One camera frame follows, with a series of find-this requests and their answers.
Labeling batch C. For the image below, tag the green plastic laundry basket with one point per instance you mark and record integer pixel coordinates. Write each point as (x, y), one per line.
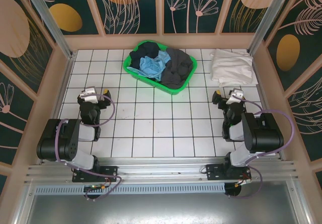
(130, 71)

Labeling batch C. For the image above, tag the light blue printed t-shirt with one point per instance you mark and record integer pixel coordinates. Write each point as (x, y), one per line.
(151, 65)

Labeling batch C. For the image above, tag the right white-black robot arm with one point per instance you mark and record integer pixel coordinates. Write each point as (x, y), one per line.
(266, 133)

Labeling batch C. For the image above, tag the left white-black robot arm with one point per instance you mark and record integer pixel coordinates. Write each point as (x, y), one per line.
(63, 138)

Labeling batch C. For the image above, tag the folded white t-shirt stack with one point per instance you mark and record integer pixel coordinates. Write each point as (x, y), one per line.
(232, 66)

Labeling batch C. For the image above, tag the dark grey t-shirt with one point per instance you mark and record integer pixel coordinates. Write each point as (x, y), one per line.
(177, 68)

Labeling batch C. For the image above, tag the navy blue t-shirt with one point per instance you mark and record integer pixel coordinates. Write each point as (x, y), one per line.
(144, 51)

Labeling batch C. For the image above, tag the grey metal shelf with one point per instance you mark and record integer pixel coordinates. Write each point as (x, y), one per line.
(161, 210)

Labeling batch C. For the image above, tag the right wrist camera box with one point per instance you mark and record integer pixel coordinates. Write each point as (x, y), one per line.
(235, 95)

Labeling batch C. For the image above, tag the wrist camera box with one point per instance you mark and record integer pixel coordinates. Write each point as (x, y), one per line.
(88, 94)
(235, 95)

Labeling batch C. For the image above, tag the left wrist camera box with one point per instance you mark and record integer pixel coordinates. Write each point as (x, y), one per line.
(88, 94)

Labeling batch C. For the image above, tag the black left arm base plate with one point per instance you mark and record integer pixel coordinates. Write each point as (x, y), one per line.
(110, 171)

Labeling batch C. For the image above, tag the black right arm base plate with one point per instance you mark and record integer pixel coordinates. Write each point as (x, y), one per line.
(213, 171)

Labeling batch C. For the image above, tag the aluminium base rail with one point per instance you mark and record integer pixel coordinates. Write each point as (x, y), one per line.
(161, 167)

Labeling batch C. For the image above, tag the aluminium frame post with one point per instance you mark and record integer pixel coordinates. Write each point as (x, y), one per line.
(271, 15)
(47, 15)

